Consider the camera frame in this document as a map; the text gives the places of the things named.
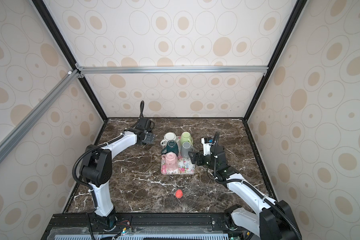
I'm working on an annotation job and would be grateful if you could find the grey ceramic mug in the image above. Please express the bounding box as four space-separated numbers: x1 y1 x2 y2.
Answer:
181 142 194 159

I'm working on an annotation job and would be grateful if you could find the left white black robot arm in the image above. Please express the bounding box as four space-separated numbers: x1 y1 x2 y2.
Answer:
72 117 155 218

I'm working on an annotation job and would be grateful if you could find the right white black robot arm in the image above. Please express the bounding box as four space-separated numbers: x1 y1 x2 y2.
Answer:
189 145 302 240

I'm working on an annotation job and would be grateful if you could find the light green ceramic mug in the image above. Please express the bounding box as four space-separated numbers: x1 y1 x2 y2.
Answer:
180 132 194 146

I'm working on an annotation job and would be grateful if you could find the pink ceramic mug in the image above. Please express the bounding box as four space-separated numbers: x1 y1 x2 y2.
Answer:
162 153 178 171

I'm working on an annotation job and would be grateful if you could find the dark green ceramic mug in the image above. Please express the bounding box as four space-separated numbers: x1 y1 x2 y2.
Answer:
161 140 179 156

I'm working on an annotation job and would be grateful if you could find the white ceramic mug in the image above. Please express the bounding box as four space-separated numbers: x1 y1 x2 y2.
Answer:
160 132 177 147

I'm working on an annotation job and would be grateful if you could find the floral rectangular tray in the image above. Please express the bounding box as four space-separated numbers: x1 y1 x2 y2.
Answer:
161 137 196 175

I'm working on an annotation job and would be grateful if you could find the small red toy fruit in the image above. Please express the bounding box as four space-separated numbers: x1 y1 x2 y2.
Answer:
175 189 183 199

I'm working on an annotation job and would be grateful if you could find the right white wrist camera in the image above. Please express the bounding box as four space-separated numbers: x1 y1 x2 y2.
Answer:
201 137 214 156

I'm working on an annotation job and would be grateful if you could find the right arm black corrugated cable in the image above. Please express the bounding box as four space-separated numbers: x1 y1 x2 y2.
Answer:
206 131 302 240

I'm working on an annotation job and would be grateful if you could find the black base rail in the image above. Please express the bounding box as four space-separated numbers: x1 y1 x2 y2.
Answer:
42 213 258 240

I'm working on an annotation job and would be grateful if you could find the horizontal aluminium frame bar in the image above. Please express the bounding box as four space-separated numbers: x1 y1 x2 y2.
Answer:
79 66 268 74

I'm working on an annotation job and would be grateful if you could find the diagonal aluminium frame bar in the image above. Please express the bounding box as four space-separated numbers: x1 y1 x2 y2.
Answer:
0 70 79 164

